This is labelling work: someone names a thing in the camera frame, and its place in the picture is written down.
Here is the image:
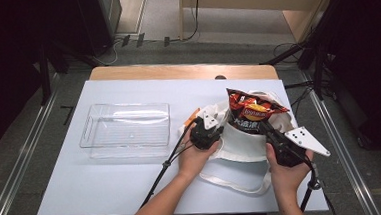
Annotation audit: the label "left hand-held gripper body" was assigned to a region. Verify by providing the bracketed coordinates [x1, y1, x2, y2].
[188, 108, 226, 152]

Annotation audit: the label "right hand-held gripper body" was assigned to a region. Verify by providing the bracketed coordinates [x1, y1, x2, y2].
[264, 124, 332, 170]

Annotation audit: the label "red potato chips bag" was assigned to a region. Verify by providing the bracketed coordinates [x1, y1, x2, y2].
[225, 83, 292, 137]

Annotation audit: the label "white tote bag green dots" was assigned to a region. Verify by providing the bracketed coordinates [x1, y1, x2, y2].
[176, 87, 302, 200]

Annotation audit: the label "person's left hand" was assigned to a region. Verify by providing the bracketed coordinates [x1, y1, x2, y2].
[174, 132, 225, 183]

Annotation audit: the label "person's right hand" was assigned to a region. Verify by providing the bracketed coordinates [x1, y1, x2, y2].
[265, 139, 318, 201]

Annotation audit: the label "wooden table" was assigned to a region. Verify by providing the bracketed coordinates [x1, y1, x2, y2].
[89, 55, 280, 92]

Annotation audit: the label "black metal stand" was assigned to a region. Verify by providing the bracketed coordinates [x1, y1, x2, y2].
[258, 38, 331, 105]
[35, 39, 74, 107]

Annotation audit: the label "clear plastic container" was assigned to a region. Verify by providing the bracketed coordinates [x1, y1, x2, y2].
[76, 99, 174, 163]

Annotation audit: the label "white table mat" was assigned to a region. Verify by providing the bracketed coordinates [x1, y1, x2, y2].
[28, 66, 330, 215]

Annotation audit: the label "dark curtain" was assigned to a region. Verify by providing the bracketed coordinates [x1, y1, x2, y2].
[0, 0, 94, 158]
[318, 0, 381, 177]

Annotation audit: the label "dark cabinet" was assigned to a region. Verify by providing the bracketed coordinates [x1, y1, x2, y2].
[75, 0, 126, 58]

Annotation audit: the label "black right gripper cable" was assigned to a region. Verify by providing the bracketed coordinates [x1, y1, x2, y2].
[296, 152, 338, 215]

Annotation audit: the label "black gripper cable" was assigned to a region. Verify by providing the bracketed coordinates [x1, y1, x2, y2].
[296, 152, 338, 215]
[134, 119, 206, 209]

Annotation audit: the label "black floor cables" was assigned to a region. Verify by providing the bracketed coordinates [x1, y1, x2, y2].
[273, 40, 333, 120]

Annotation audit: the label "aluminium floor rail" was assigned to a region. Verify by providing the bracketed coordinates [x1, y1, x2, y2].
[0, 89, 69, 215]
[299, 66, 381, 215]

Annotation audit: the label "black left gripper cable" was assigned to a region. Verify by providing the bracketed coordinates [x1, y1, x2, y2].
[134, 119, 206, 209]

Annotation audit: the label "white floor cable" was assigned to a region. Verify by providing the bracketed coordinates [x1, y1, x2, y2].
[97, 37, 126, 67]

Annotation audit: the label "black hanging cable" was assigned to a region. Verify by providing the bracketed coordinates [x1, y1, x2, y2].
[168, 0, 204, 44]

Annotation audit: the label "light wooden furniture frame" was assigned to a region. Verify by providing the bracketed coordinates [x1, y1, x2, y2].
[176, 0, 343, 51]

